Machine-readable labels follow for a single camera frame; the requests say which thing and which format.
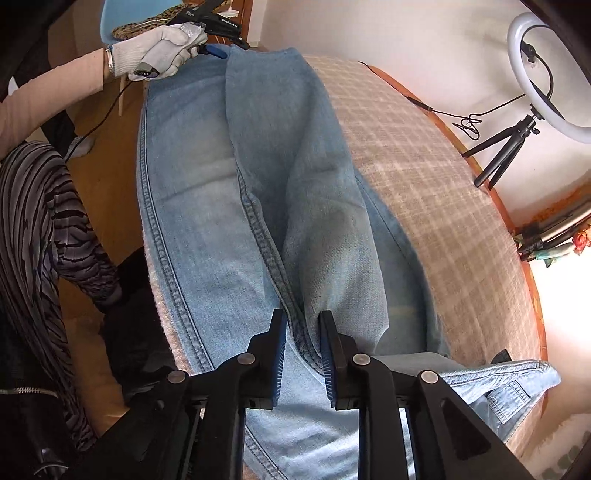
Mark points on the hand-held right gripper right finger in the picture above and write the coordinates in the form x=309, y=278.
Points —
x=326, y=364

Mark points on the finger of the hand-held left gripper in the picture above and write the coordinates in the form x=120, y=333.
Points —
x=238, y=42
x=216, y=51

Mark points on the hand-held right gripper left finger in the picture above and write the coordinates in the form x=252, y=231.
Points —
x=277, y=357

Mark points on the light blue denim pants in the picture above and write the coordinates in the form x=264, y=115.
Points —
x=194, y=184

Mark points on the person's left forearm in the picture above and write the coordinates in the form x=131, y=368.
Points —
x=46, y=101

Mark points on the person's left hand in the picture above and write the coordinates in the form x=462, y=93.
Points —
x=147, y=48

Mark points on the leopard print cushion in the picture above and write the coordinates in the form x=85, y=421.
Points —
x=138, y=28

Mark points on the blue chair with wooden legs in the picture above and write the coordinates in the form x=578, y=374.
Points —
x=115, y=14

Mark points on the black fluffy cloth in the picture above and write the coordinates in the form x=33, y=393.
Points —
x=138, y=323

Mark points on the person's grey sock foot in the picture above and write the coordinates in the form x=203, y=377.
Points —
x=82, y=146

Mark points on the dark cloth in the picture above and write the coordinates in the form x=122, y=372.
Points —
x=41, y=27

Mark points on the beige plaid blanket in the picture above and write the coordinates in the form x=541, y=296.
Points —
x=415, y=184

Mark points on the person's striped trouser leg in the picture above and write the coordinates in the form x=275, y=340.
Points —
x=27, y=207

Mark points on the bundle of folded stands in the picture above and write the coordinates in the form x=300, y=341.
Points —
x=545, y=235

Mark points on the colourful folded frame bundle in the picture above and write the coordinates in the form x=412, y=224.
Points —
x=581, y=240

